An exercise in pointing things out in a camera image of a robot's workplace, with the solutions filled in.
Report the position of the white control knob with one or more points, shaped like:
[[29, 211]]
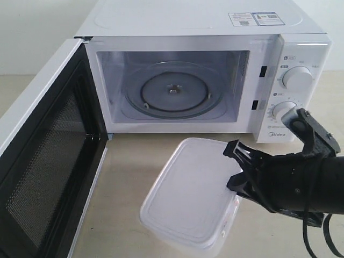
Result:
[[281, 109], [297, 79]]

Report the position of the white microwave door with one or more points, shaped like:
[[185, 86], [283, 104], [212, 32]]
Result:
[[53, 144]]

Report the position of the upper white control knob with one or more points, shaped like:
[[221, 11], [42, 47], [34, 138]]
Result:
[[297, 79]]

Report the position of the glass turntable plate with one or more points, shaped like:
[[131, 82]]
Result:
[[174, 90]]

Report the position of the warning label sticker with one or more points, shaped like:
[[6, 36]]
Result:
[[255, 19]]

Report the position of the white microwave oven body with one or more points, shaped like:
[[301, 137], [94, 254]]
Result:
[[125, 36]]

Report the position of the lower white control knob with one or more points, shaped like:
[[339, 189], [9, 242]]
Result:
[[281, 109]]

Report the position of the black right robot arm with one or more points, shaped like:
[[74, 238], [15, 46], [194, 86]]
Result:
[[329, 188]]

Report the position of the white lidded plastic container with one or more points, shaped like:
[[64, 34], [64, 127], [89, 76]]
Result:
[[189, 206]]

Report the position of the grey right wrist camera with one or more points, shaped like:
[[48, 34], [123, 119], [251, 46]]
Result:
[[316, 139]]

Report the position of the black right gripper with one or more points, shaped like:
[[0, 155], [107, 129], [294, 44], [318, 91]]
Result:
[[285, 183]]

